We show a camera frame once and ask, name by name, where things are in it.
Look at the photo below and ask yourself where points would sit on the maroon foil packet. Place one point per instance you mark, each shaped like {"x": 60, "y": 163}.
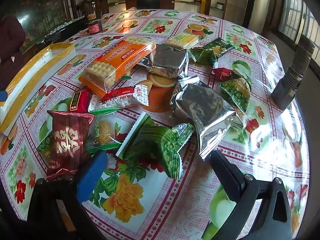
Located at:
{"x": 67, "y": 140}

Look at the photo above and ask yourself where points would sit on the green pea packet crimped ends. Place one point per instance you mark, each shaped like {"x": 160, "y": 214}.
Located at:
{"x": 160, "y": 142}

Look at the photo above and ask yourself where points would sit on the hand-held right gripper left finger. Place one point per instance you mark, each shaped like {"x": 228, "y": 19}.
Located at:
{"x": 91, "y": 177}

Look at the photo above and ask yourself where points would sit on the green pea packet white text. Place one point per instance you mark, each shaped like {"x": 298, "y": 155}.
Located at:
{"x": 236, "y": 95}

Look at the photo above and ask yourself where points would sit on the dark green snack packet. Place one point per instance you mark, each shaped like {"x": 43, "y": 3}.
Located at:
{"x": 212, "y": 51}

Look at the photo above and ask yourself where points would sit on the squarish silver foil packet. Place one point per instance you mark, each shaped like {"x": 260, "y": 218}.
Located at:
{"x": 167, "y": 60}

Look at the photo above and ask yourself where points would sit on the floral fruit print tablecloth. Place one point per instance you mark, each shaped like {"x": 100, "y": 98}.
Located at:
{"x": 175, "y": 205}

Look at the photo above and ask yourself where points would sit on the large floral painted panel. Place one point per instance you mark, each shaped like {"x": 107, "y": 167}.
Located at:
{"x": 42, "y": 5}

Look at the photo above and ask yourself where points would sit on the clear green cookie packet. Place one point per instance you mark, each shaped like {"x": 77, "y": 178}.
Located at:
{"x": 103, "y": 130}

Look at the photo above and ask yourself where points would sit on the long silver foil packet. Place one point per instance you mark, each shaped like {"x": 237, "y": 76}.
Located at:
{"x": 205, "y": 107}

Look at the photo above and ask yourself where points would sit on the dark wooden chair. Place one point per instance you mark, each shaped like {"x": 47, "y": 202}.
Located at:
{"x": 97, "y": 5}

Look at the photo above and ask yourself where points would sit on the dark jar with red label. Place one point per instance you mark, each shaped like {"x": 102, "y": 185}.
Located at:
{"x": 94, "y": 26}

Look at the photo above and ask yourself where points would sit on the grey flashlight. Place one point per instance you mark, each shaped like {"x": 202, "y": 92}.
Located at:
{"x": 295, "y": 72}

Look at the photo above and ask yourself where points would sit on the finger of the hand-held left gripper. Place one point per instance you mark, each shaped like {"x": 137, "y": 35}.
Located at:
{"x": 2, "y": 96}

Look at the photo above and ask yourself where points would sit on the white box with yellow tape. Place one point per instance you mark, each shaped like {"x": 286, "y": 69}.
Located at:
{"x": 32, "y": 80}

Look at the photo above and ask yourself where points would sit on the red and white candy packet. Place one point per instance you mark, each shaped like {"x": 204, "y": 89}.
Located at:
{"x": 122, "y": 96}

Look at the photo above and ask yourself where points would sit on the window with grille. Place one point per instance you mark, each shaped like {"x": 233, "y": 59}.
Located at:
{"x": 292, "y": 12}

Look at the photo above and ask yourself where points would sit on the black glossy table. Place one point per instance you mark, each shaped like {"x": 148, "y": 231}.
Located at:
{"x": 65, "y": 31}

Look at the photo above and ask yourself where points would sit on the dark red packet gold label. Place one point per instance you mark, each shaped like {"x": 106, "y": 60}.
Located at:
{"x": 80, "y": 101}

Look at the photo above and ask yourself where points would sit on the small red shiny packet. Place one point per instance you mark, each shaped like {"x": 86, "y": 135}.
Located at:
{"x": 223, "y": 73}

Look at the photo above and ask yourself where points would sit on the orange cracker pack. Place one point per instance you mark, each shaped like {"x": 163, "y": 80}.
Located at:
{"x": 112, "y": 62}

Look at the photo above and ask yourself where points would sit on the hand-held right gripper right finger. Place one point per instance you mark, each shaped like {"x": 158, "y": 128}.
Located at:
{"x": 232, "y": 177}

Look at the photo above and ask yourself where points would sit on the green cracker pack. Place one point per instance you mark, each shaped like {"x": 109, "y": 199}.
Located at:
{"x": 182, "y": 40}

